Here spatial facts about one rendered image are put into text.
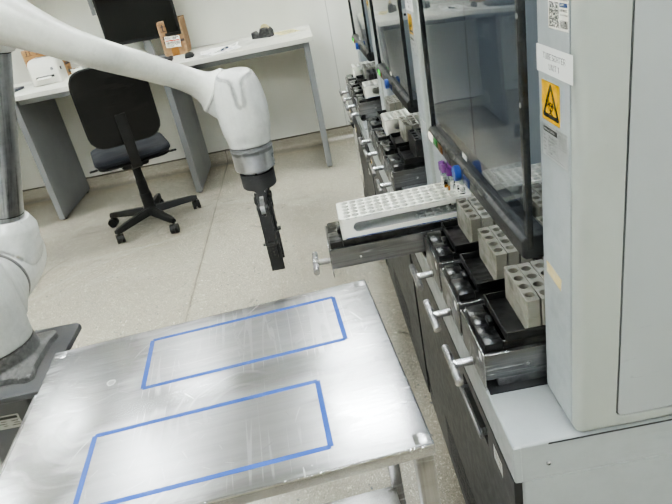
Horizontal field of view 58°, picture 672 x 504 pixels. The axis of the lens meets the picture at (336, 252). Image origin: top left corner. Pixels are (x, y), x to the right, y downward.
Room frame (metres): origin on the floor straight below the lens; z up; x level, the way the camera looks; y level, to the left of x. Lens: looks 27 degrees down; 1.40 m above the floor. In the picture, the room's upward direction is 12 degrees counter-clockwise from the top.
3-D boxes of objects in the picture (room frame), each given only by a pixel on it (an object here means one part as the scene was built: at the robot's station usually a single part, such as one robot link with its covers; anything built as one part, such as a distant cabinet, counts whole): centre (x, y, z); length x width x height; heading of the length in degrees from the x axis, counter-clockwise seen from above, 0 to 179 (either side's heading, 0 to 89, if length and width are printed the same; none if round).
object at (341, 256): (1.25, -0.31, 0.78); 0.73 x 0.14 x 0.09; 89
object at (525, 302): (0.80, -0.28, 0.85); 0.12 x 0.02 x 0.06; 178
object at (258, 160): (1.26, 0.13, 1.03); 0.09 x 0.09 x 0.06
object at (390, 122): (1.96, -0.39, 0.83); 0.30 x 0.10 x 0.06; 89
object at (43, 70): (4.45, 1.71, 0.99); 0.29 x 0.20 x 0.17; 7
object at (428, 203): (1.26, -0.17, 0.83); 0.30 x 0.10 x 0.06; 89
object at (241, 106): (1.27, 0.13, 1.14); 0.13 x 0.11 x 0.16; 5
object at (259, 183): (1.26, 0.13, 0.95); 0.08 x 0.07 x 0.09; 179
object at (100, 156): (3.72, 1.11, 0.52); 0.64 x 0.60 x 1.05; 19
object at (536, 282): (0.80, -0.30, 0.85); 0.12 x 0.02 x 0.06; 179
